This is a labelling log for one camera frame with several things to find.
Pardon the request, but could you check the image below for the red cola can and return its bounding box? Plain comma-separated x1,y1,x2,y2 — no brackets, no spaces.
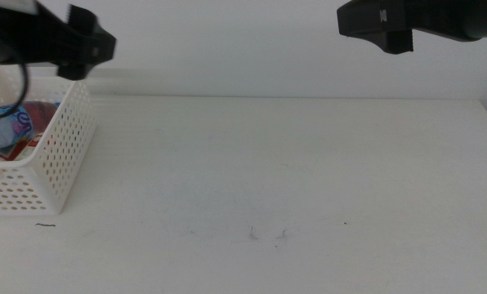
0,100,60,163

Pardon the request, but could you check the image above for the white perforated plastic basket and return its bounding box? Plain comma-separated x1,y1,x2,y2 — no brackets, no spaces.
0,60,97,216

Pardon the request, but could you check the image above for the clear water bottle blue cap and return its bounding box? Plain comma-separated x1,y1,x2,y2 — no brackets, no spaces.
0,104,36,150

